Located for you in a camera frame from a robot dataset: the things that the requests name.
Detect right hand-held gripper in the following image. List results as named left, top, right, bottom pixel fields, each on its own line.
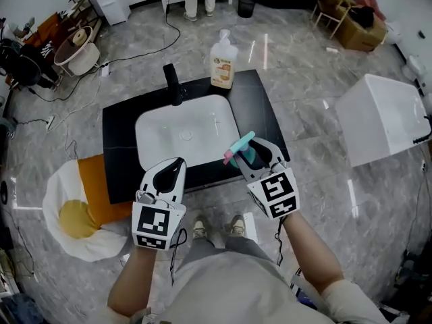
left=234, top=137, right=300, bottom=221

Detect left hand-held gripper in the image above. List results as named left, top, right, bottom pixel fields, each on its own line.
left=131, top=157, right=188, bottom=252

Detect blue spray bottle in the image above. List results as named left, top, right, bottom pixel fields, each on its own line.
left=223, top=130, right=260, bottom=168

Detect person's left forearm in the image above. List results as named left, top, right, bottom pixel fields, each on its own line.
left=107, top=246, right=158, bottom=319

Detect person's right forearm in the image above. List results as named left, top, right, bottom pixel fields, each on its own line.
left=281, top=211, right=346, bottom=295

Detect orange label pump bottle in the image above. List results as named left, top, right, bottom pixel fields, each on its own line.
left=209, top=28, right=239, bottom=90

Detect person's left shoe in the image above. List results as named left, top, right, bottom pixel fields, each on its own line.
left=192, top=214, right=208, bottom=240

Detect person's shoe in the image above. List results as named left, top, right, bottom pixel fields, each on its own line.
left=229, top=214, right=247, bottom=238
left=192, top=214, right=208, bottom=240

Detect white sink basin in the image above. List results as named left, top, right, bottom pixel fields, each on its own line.
left=135, top=94, right=241, bottom=172

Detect black top vanity cabinet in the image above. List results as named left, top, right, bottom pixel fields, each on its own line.
left=102, top=69, right=291, bottom=205

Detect person's right shoe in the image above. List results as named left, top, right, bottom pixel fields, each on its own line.
left=229, top=214, right=247, bottom=238

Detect orange square cushion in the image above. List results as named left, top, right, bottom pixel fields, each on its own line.
left=77, top=153, right=134, bottom=226

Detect person's grey trousers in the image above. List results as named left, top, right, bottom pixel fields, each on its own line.
left=181, top=236, right=281, bottom=273

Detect black sink faucet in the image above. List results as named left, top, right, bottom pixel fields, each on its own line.
left=162, top=63, right=184, bottom=107

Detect white square bathtub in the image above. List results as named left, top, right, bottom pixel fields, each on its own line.
left=335, top=73, right=432, bottom=168

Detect person's light shirt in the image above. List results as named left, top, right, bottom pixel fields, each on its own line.
left=94, top=248, right=391, bottom=324

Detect white round side table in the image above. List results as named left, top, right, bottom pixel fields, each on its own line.
left=53, top=25, right=102, bottom=78

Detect black waste bin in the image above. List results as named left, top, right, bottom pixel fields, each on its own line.
left=237, top=0, right=256, bottom=20

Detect brown cardboard box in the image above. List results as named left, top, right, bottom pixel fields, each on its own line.
left=335, top=4, right=389, bottom=52

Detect black bathtub faucet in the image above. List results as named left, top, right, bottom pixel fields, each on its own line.
left=412, top=115, right=432, bottom=145

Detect wooden chair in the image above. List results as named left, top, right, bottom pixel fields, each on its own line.
left=310, top=0, right=357, bottom=41

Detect black bag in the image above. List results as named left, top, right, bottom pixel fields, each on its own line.
left=348, top=5, right=376, bottom=30

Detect black office chair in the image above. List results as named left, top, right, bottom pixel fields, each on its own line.
left=0, top=38, right=63, bottom=92

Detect white toilet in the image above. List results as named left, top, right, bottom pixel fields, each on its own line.
left=384, top=20, right=403, bottom=45
left=406, top=55, right=427, bottom=81

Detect white water dispenser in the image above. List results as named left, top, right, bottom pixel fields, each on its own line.
left=87, top=0, right=131, bottom=26

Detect black metal shelf rack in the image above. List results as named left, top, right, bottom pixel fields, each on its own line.
left=68, top=0, right=102, bottom=33

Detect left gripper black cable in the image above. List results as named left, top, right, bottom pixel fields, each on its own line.
left=167, top=227, right=188, bottom=287

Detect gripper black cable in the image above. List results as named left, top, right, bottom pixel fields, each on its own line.
left=167, top=227, right=188, bottom=287
left=274, top=215, right=288, bottom=267

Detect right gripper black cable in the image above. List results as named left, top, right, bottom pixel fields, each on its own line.
left=274, top=215, right=288, bottom=267

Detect black floor cable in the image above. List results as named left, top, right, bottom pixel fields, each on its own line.
left=106, top=0, right=182, bottom=68

